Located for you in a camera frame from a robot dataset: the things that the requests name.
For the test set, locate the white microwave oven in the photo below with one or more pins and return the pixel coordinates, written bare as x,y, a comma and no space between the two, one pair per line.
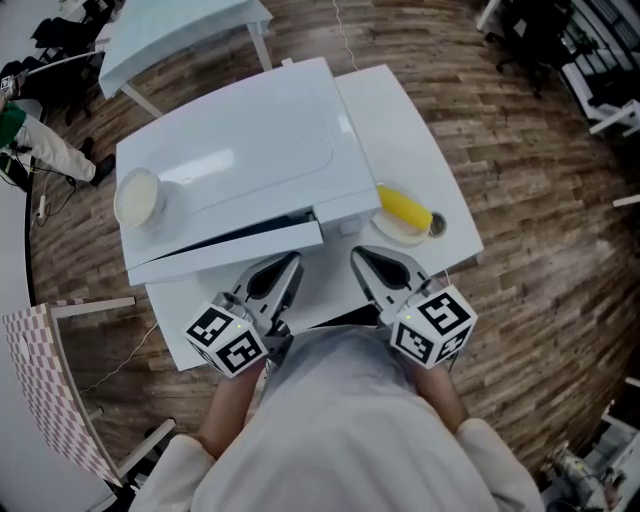
250,140

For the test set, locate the white metal rack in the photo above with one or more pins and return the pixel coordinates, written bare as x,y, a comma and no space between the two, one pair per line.
617,117

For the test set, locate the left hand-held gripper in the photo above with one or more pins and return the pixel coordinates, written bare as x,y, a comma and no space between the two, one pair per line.
215,327

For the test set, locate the person's black trousers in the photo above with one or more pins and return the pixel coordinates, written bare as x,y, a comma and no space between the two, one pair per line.
367,315

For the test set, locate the white power strip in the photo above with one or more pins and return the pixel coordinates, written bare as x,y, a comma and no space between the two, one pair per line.
41,207

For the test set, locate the yellow corn cob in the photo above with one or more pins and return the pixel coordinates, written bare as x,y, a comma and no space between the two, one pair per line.
402,206

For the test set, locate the person's right forearm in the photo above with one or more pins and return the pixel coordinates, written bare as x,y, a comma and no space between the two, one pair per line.
445,400

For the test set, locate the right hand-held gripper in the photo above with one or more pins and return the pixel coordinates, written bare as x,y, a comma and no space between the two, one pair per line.
435,330

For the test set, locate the white microwave door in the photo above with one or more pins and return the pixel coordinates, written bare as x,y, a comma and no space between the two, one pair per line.
225,255

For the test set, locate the black office chair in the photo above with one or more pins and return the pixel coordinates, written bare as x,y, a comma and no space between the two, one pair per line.
65,35
530,35

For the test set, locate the white round bowl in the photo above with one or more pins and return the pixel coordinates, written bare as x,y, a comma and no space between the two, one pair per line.
135,197

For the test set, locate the person's left forearm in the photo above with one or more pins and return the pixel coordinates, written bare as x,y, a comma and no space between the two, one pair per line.
227,415

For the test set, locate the white plate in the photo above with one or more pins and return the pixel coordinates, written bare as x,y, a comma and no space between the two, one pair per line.
395,232

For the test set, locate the white round disc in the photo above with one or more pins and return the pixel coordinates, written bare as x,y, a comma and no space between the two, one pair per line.
21,347

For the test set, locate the pink checkered table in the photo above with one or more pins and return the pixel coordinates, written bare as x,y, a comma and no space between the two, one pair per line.
40,380

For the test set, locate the white table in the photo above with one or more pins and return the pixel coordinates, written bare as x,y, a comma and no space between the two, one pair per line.
175,30
400,125

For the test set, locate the person's light shirt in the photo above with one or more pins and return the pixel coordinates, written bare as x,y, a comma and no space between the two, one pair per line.
340,440

